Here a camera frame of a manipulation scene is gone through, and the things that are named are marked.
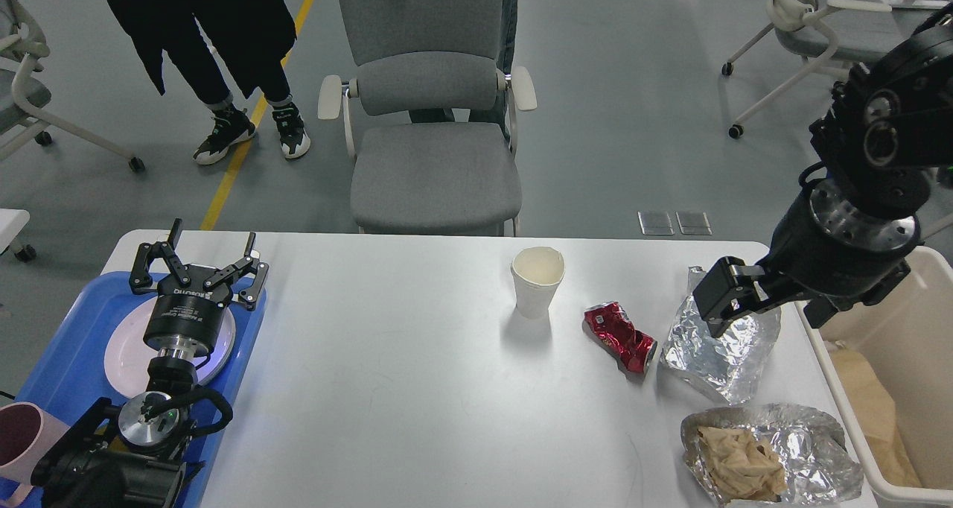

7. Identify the pink mug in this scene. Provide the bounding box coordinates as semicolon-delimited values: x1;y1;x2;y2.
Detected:
1;401;69;507

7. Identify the floor outlet plate left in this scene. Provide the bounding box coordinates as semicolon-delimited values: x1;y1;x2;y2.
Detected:
637;212;675;236

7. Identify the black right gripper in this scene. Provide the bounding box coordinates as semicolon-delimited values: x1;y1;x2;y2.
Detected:
693;181;922;338

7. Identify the foil with brown napkin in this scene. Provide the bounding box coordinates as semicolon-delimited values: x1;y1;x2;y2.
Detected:
681;404;864;507

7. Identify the white chair background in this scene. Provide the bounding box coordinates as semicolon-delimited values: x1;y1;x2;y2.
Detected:
721;0;906;139
1;0;146;174

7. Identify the floor outlet plate right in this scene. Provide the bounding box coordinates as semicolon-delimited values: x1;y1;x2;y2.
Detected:
676;212;713;236

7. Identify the person in black clothes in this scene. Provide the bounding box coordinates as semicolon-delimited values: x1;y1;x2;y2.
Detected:
106;0;312;166

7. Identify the white chair left background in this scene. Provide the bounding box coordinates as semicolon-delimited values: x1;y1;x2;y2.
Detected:
1;0;146;174

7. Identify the grey office chair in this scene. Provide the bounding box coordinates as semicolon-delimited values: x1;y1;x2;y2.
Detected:
319;0;537;236

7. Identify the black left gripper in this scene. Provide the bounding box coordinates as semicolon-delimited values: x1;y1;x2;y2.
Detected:
130;218;270;357

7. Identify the white chair right background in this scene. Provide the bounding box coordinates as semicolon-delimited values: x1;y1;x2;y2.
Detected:
721;0;906;139

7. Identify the aluminium foil sheet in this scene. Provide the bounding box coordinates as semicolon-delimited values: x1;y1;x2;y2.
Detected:
660;266;782;405

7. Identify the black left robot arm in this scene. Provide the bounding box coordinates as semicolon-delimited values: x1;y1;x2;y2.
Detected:
31;219;270;507

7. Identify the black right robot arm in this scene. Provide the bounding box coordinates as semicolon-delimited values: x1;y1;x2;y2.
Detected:
693;5;952;338

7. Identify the beige plastic bin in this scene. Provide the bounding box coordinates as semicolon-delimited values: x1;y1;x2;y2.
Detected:
800;247;952;507

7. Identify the floor outlet plate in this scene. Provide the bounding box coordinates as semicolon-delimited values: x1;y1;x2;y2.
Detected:
676;212;713;236
637;212;675;236

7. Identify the pink plate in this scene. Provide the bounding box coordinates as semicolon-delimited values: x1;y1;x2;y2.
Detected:
104;297;236;399

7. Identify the brown paper bag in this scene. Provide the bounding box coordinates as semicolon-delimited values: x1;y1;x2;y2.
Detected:
825;343;922;487

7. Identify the crushed red can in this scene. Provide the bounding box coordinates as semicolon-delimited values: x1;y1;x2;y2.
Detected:
583;302;658;375

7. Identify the white paper cup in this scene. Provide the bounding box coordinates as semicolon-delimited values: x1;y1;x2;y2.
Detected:
510;246;565;320

